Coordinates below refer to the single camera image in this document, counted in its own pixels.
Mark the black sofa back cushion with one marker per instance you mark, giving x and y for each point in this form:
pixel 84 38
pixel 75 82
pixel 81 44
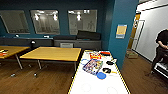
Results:
pixel 89 35

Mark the white paper sign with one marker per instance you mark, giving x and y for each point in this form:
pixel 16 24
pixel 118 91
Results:
pixel 66 45

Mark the colourful board game box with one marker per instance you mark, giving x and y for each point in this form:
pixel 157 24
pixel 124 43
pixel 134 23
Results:
pixel 92 66

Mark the flat red box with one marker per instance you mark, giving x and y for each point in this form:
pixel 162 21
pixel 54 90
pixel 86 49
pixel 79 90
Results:
pixel 105 53

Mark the interior glass window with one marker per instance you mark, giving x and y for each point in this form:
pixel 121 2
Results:
pixel 45 21
pixel 82 21
pixel 15 21

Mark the long yellow wooden table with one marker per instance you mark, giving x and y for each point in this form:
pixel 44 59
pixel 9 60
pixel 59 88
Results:
pixel 51 53
pixel 15 50

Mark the yellow air hockey table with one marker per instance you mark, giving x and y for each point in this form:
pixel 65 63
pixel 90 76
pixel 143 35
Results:
pixel 96 85

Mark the brown cardboard box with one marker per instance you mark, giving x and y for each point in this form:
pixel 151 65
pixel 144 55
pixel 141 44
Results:
pixel 132 54

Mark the brown wooden door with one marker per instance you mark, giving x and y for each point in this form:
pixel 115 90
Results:
pixel 132 33

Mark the dark grey low sofa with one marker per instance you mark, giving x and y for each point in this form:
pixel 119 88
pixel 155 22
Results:
pixel 16 41

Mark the person in black top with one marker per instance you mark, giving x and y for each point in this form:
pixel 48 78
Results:
pixel 161 43

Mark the small orange toy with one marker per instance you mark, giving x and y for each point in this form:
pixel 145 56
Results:
pixel 3 53

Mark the grey wall sofa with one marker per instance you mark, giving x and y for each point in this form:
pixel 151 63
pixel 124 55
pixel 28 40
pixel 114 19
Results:
pixel 83 44

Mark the pale yellow wall sign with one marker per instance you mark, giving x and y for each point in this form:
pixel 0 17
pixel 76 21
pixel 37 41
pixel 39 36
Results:
pixel 121 31

